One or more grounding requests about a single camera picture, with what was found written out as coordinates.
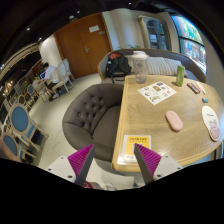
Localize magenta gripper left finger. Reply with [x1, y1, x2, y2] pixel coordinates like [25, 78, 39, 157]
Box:
[68, 145, 95, 186]

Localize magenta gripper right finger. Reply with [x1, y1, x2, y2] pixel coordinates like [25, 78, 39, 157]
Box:
[134, 143, 161, 184]

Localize pink computer mouse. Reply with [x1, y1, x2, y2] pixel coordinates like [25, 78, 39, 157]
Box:
[165, 111, 183, 132]

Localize round white pink mouse pad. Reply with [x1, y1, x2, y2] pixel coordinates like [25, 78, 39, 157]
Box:
[202, 105, 221, 141]

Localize yellow white leaflet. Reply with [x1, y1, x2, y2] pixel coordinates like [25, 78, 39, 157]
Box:
[118, 134, 152, 165]

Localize brown tufted armchair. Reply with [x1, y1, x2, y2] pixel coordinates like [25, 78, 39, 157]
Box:
[62, 84, 123, 162]

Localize white sticker sheet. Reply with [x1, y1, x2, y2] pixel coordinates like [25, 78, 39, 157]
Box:
[138, 81, 176, 105]

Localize blue cushioned wooden chair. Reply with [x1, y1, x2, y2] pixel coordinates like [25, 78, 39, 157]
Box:
[9, 103, 48, 152]

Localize small blue eraser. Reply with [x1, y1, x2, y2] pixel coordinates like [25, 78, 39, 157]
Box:
[202, 98, 209, 103]

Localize white dining chair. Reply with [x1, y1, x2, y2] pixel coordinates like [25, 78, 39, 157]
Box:
[52, 62, 73, 91]

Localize black red remote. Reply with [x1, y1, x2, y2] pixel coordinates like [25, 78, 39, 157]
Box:
[187, 83, 200, 94]

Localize seated person in white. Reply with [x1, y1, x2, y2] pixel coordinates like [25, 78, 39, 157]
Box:
[43, 63, 59, 99]

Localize white pen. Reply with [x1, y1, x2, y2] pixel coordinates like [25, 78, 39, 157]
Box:
[196, 81, 206, 94]

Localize green carton box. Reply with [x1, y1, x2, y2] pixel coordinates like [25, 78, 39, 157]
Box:
[176, 65, 185, 87]

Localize black red backpack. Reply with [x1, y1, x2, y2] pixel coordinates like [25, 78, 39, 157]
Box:
[105, 52, 132, 82]

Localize grey curved sofa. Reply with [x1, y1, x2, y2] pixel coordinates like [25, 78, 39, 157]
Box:
[97, 49, 206, 83]

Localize clear plastic water bottle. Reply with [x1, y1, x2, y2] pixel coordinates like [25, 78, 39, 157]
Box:
[132, 51, 147, 84]

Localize wooden double door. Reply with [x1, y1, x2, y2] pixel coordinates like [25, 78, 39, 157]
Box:
[54, 13, 111, 78]

